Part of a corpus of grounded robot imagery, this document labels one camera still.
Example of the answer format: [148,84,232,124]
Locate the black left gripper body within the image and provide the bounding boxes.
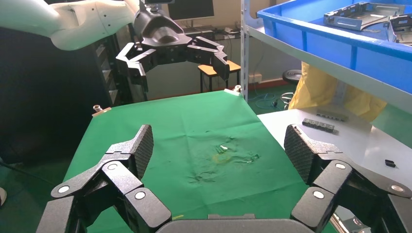
[133,9,194,66]

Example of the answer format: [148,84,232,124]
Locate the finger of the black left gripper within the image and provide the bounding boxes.
[187,36,231,82]
[115,42,159,95]

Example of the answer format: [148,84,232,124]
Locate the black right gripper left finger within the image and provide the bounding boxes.
[36,124,172,233]

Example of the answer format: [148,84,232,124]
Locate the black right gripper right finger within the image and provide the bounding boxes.
[284,123,412,233]

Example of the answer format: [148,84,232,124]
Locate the silver sheet metal bracket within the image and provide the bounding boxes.
[388,14,412,44]
[323,1,407,32]

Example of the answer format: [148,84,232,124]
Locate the wooden stool black legs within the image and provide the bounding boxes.
[197,60,241,94]

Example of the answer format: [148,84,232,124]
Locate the cluttered office desk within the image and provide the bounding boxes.
[182,25,242,42]

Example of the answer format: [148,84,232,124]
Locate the black computer monitor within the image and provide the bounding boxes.
[167,0,215,21]

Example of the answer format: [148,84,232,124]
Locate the silver binder clip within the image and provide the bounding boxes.
[91,104,112,117]
[329,214,369,233]
[223,84,242,97]

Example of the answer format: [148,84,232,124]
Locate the grey metal connector strip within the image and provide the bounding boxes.
[302,118,339,135]
[315,109,349,122]

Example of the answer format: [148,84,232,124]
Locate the black round disc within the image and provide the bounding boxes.
[282,69,303,86]

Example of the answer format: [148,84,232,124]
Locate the green table cloth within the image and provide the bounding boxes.
[63,90,335,233]

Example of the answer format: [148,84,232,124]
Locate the chrome stool base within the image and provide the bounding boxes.
[279,92,295,112]

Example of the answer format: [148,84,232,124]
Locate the yellow cloth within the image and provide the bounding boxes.
[288,62,388,123]

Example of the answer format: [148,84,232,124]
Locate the black robot torso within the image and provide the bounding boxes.
[0,27,136,165]

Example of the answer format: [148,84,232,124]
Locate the blue plastic bin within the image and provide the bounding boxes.
[256,0,412,94]

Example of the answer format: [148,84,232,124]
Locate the grey perforated shelf post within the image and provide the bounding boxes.
[240,0,251,101]

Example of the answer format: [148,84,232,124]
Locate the blue cable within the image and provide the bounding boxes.
[248,93,278,111]

